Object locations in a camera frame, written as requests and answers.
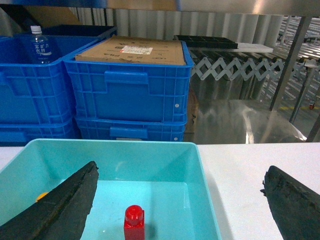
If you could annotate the turquoise plastic tray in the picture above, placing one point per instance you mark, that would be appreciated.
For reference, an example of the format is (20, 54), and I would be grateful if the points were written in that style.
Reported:
(166, 179)

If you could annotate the black plastic tray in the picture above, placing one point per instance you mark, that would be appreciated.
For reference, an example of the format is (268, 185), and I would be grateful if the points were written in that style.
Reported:
(212, 42)

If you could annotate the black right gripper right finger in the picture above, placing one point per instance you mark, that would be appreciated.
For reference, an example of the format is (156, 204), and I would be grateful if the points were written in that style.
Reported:
(294, 207)

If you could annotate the blue crate with cardboard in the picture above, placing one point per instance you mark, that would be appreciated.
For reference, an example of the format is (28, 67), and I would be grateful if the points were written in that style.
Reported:
(131, 91)

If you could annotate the yellow toy block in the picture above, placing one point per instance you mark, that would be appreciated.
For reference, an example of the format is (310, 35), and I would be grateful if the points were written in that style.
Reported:
(41, 196)

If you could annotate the white foam board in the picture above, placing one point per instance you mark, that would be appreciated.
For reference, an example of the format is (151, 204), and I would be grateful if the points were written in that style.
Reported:
(255, 47)

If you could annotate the cardboard box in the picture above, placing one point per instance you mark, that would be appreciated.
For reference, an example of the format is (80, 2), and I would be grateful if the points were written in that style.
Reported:
(122, 49)

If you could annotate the blue crate with bottle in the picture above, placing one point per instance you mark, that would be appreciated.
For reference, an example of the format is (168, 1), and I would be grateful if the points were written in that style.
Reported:
(32, 93)

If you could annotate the water bottle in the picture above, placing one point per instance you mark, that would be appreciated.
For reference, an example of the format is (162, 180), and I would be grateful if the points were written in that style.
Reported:
(40, 46)

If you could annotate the expandable roller conveyor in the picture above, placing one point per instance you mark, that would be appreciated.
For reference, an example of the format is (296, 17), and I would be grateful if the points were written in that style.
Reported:
(253, 74)

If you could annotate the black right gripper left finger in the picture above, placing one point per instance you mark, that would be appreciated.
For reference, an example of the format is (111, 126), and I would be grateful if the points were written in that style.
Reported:
(59, 215)

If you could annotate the lower right blue crate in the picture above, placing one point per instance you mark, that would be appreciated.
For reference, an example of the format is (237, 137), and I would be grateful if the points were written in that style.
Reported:
(105, 129)

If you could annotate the lower middle blue crate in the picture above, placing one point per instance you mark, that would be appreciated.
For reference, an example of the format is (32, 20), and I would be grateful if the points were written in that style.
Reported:
(17, 135)

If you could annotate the red toy block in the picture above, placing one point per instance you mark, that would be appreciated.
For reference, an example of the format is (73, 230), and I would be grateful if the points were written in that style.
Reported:
(134, 223)

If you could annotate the dark blue rear crate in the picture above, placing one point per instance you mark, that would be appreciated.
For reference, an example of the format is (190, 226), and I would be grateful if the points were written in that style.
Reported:
(99, 31)

